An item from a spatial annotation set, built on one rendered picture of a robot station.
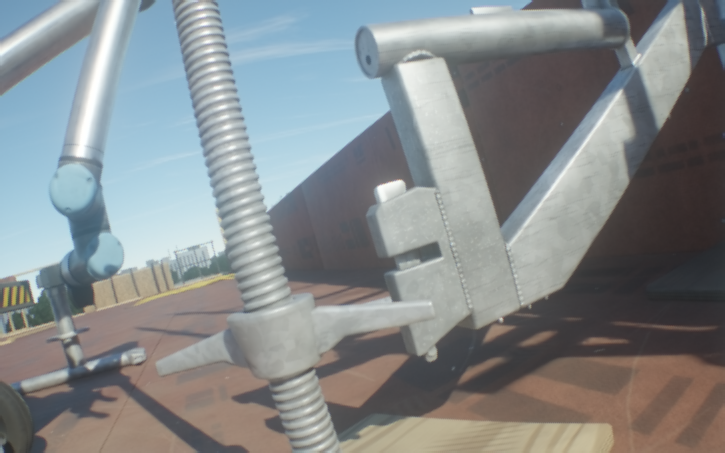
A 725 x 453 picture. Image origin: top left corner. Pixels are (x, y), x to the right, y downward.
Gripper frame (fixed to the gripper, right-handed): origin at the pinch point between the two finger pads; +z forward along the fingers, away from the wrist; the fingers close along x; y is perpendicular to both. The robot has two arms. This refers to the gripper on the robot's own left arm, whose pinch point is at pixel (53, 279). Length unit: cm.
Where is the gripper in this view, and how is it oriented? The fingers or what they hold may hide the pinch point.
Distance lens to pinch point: 135.4
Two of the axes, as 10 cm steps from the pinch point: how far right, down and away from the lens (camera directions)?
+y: -2.7, -9.6, -0.1
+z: -8.2, 2.2, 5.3
